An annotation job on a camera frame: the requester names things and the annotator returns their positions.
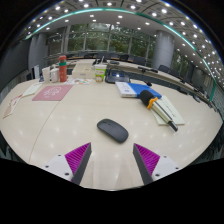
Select red and white leaflet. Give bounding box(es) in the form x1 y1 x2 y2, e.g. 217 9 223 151
2 93 24 120

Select white standing panel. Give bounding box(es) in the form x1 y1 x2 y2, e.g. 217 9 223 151
31 64 40 80

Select red bottle with green band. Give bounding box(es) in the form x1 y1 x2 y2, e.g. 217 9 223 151
58 54 68 83

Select black computer mouse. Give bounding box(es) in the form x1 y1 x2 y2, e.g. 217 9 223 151
96 118 130 144

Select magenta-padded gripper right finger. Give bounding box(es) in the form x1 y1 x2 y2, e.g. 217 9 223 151
132 143 183 186

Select dark conference microphone console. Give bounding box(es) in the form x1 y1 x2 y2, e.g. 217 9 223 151
104 68 131 85

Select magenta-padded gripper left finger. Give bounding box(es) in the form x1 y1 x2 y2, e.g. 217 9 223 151
42 142 93 186

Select ceiling lights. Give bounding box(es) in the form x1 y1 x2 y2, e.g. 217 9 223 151
26 0 223 79

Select dark office chairs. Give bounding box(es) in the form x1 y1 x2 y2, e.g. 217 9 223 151
76 51 201 86

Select long curved wooden desk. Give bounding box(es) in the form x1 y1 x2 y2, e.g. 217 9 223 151
66 58 214 103

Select colourful sticker sheet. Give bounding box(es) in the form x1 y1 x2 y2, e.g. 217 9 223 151
65 77 93 86

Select black microphone with orange ring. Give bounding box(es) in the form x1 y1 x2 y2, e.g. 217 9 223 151
138 89 179 133

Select blue and white book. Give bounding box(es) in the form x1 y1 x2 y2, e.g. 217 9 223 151
114 81 163 100

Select pink printed mouse pad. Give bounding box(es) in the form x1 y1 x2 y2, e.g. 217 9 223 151
31 84 74 102

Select green-printed paper cup with straw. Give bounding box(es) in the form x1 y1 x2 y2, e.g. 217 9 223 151
94 59 108 83

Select white booklet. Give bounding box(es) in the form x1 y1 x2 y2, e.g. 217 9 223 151
21 82 44 99

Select white printed paper sheet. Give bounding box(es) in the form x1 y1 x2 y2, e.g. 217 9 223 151
150 94 186 127

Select white paper cup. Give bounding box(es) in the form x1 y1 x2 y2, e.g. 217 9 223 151
41 66 51 84

